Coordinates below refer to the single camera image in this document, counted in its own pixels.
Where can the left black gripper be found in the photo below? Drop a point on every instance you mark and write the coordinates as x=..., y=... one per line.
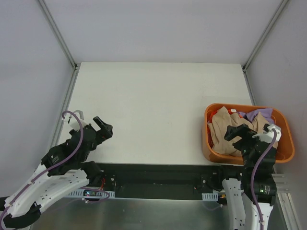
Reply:
x=96, y=134

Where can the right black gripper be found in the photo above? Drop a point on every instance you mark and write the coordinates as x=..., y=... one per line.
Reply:
x=243, y=140

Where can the beige t-shirt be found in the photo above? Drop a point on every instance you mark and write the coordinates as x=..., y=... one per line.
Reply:
x=221, y=119

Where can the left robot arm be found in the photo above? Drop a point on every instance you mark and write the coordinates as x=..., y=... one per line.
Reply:
x=62, y=170

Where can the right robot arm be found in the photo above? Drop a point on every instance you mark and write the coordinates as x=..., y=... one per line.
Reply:
x=251, y=195

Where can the lavender t-shirt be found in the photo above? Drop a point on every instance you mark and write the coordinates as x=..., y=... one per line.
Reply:
x=265, y=112

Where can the orange plastic basket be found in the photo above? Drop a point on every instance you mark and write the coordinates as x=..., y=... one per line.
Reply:
x=285, y=150

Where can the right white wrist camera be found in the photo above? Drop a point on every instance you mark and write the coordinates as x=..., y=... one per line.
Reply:
x=271, y=133

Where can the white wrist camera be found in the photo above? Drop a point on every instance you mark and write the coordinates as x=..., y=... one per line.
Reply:
x=271, y=133
x=74, y=119

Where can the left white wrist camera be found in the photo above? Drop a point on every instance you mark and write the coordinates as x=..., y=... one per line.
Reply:
x=74, y=119

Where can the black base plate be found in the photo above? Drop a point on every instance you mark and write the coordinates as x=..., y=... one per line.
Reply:
x=171, y=182

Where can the aluminium rail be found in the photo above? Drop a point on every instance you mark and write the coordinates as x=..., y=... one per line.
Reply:
x=281, y=182

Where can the left white cable duct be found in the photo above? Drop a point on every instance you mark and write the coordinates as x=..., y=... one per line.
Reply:
x=81, y=193

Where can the white cable duct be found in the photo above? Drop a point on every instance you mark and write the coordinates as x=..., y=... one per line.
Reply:
x=210, y=197
x=81, y=193

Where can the right white cable duct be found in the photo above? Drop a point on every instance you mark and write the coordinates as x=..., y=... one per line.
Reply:
x=210, y=197

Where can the right aluminium frame post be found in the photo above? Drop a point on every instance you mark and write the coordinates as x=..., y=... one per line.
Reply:
x=272, y=22

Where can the aluminium frame post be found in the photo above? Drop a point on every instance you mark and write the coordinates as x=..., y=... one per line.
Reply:
x=272, y=22
x=58, y=35

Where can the left aluminium frame post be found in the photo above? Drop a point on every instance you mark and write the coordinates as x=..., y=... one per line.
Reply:
x=58, y=35

